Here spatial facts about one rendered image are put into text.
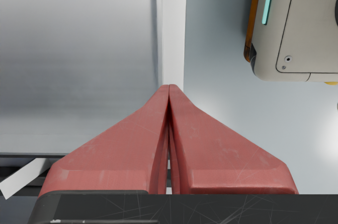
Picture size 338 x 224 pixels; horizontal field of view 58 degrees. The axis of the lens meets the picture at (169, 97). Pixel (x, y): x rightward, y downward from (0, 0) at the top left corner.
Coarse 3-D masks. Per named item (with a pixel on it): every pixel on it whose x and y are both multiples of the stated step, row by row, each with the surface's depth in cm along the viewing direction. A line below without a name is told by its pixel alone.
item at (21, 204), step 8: (0, 192) 43; (16, 192) 43; (24, 192) 43; (32, 192) 43; (0, 200) 48; (8, 200) 48; (16, 200) 48; (24, 200) 48; (32, 200) 48; (0, 208) 50; (8, 208) 50; (16, 208) 50; (24, 208) 50; (32, 208) 50; (0, 216) 51; (8, 216) 51; (16, 216) 51; (24, 216) 51
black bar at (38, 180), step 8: (0, 168) 44; (8, 168) 44; (16, 168) 44; (48, 168) 44; (0, 176) 43; (40, 176) 43; (168, 176) 43; (32, 184) 43; (40, 184) 43; (168, 184) 43
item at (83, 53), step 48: (0, 0) 30; (48, 0) 30; (96, 0) 30; (144, 0) 30; (0, 48) 33; (48, 48) 33; (96, 48) 33; (144, 48) 33; (0, 96) 37; (48, 96) 37; (96, 96) 36; (144, 96) 36; (0, 144) 39; (48, 144) 39
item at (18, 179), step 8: (32, 160) 41; (40, 160) 42; (48, 160) 43; (56, 160) 43; (24, 168) 40; (32, 168) 41; (40, 168) 42; (8, 176) 38; (16, 176) 39; (24, 176) 40; (32, 176) 41; (0, 184) 38; (8, 184) 39; (16, 184) 40; (24, 184) 41; (8, 192) 39
